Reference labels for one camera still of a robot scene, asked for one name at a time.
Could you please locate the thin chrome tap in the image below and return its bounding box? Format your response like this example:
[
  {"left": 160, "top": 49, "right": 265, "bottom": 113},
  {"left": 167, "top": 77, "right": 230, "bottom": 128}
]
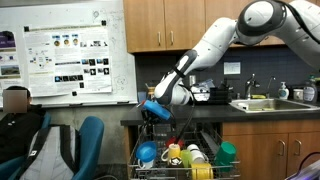
[{"left": 266, "top": 75, "right": 277, "bottom": 100}]

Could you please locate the small blue box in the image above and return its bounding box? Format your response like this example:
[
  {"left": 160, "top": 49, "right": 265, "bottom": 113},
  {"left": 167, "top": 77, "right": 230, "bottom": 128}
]
[{"left": 137, "top": 91, "right": 148, "bottom": 103}]

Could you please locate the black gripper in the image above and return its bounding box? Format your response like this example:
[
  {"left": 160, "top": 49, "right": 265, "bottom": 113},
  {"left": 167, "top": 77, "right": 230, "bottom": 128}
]
[{"left": 141, "top": 106, "right": 161, "bottom": 143}]

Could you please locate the whiteboard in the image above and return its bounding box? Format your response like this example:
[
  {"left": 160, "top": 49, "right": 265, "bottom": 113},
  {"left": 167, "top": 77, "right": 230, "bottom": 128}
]
[{"left": 0, "top": 0, "right": 138, "bottom": 108}]

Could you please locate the wire dishwasher rack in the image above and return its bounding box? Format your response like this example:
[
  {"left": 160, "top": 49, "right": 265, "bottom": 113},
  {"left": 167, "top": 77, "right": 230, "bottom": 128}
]
[{"left": 126, "top": 124, "right": 241, "bottom": 180}]

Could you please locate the small white jar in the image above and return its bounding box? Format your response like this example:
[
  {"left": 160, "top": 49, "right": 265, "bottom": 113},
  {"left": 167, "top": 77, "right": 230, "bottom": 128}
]
[{"left": 292, "top": 88, "right": 305, "bottom": 102}]

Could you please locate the lime green cup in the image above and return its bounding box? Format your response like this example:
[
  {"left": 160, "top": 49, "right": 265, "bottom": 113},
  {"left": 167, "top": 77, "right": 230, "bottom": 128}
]
[{"left": 179, "top": 148, "right": 193, "bottom": 169}]

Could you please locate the white mug black band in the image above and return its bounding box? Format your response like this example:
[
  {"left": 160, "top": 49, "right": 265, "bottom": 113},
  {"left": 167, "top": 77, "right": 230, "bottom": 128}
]
[{"left": 185, "top": 143, "right": 205, "bottom": 164}]

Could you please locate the seated person black hoodie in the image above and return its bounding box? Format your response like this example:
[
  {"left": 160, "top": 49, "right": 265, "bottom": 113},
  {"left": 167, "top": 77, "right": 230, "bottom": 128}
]
[{"left": 0, "top": 85, "right": 46, "bottom": 164}]

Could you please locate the wooden wall cabinet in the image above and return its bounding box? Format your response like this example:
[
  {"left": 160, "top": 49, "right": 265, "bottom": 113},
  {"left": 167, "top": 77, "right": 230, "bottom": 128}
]
[{"left": 123, "top": 0, "right": 288, "bottom": 54}]

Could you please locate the black dish drainer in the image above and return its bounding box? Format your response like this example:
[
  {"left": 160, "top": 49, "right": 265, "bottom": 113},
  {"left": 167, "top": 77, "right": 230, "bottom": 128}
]
[{"left": 189, "top": 79, "right": 234, "bottom": 105}]

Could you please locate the small purple poster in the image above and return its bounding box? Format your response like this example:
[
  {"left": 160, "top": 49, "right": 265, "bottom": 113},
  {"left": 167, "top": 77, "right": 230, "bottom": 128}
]
[{"left": 0, "top": 30, "right": 22, "bottom": 88}]

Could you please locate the chrome faucet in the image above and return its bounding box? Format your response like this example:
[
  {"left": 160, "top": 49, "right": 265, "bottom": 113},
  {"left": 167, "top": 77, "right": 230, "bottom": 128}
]
[{"left": 244, "top": 73, "right": 262, "bottom": 100}]

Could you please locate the wooden base cabinet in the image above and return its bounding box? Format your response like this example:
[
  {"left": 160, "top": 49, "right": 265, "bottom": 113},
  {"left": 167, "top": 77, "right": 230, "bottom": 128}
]
[{"left": 221, "top": 119, "right": 320, "bottom": 180}]

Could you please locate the yellow mug white base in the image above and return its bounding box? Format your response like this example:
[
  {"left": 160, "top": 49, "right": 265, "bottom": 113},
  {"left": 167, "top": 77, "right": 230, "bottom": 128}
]
[{"left": 160, "top": 143, "right": 182, "bottom": 167}]

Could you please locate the white wall sign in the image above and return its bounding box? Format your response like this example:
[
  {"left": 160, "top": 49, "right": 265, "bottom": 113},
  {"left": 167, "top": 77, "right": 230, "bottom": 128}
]
[{"left": 223, "top": 61, "right": 242, "bottom": 76}]

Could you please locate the white soap pump bottle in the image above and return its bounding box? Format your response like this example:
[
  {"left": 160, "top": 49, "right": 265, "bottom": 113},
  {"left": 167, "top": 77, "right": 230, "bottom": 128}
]
[{"left": 277, "top": 81, "right": 290, "bottom": 101}]

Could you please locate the green plastic cup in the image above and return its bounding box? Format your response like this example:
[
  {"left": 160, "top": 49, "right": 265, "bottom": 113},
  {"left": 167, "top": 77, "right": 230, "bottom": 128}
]
[{"left": 214, "top": 141, "right": 238, "bottom": 168}]

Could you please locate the white purple object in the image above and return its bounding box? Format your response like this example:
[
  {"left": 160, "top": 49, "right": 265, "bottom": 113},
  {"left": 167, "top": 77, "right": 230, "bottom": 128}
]
[{"left": 288, "top": 151, "right": 320, "bottom": 180}]

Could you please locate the large white research poster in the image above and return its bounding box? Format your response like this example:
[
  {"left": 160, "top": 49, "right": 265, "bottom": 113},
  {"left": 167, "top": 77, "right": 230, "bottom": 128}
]
[{"left": 23, "top": 24, "right": 113, "bottom": 98}]

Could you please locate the grey black backpack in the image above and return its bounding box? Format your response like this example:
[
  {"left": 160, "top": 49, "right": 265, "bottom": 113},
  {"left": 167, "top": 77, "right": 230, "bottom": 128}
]
[{"left": 18, "top": 124, "right": 81, "bottom": 180}]

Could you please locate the dark dish soap bottle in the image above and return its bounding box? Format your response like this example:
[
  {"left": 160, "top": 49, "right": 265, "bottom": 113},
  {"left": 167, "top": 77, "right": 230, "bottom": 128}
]
[{"left": 302, "top": 74, "right": 318, "bottom": 104}]

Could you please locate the red plastic bowl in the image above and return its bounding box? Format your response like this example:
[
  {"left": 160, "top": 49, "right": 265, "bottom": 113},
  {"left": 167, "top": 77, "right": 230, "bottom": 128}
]
[{"left": 165, "top": 136, "right": 184, "bottom": 149}]

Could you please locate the blue chair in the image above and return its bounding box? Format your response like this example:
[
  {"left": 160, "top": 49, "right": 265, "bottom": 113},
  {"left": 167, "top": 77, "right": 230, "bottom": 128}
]
[
  {"left": 71, "top": 115, "right": 105, "bottom": 180},
  {"left": 0, "top": 111, "right": 53, "bottom": 180}
]

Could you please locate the steel sink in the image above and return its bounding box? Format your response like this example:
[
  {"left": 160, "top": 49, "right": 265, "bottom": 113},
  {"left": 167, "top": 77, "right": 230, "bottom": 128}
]
[{"left": 229, "top": 98, "right": 320, "bottom": 114}]

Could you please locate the blue cup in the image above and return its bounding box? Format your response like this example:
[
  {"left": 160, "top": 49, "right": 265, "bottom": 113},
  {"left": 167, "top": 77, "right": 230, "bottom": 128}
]
[{"left": 143, "top": 99, "right": 172, "bottom": 121}]

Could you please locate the blue plastic bowl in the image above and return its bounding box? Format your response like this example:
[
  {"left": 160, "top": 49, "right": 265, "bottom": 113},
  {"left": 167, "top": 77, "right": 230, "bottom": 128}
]
[{"left": 135, "top": 140, "right": 158, "bottom": 163}]

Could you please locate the large yellow cup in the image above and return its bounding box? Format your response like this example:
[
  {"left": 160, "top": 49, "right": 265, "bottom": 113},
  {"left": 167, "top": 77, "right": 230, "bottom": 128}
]
[{"left": 190, "top": 162, "right": 214, "bottom": 180}]

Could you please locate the clear plastic bag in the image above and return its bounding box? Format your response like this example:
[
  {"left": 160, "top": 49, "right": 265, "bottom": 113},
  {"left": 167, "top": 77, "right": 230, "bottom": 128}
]
[{"left": 190, "top": 79, "right": 216, "bottom": 102}]

